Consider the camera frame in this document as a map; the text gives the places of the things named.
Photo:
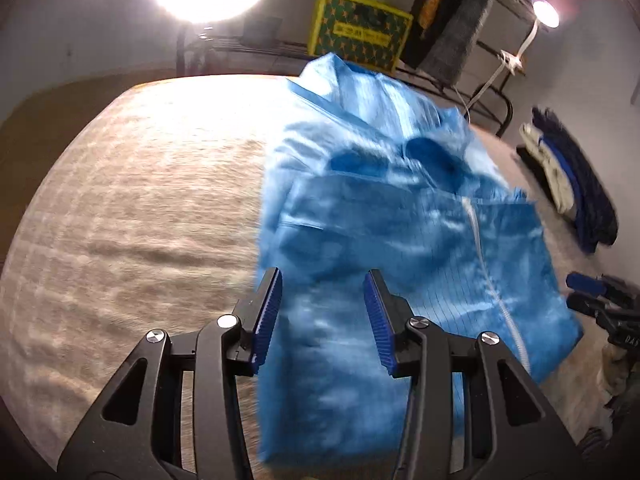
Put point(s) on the yellow scarf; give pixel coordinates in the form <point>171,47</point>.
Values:
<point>431,5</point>

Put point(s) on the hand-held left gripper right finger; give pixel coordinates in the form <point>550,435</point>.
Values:
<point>377,325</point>

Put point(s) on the white garment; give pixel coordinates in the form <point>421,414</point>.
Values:
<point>550,170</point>

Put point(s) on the black curved metal rail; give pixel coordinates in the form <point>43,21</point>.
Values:
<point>502,110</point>

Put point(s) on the beige plaid blanket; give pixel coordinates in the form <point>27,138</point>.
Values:
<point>125,210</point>

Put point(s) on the black metal clothes rack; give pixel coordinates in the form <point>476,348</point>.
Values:
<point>280,52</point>

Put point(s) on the white clip lamp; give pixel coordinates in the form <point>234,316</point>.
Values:
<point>545,12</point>

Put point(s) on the pile of folded dark clothes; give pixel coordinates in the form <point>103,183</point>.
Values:
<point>590,195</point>

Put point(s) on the light blue work garment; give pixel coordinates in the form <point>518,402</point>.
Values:
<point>400,220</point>

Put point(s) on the yellow green patterned bag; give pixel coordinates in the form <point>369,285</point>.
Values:
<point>360,25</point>

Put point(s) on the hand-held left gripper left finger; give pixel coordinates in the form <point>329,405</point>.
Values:
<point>267,320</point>

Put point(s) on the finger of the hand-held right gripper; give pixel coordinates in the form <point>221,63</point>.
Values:
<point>585,305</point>
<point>587,284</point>

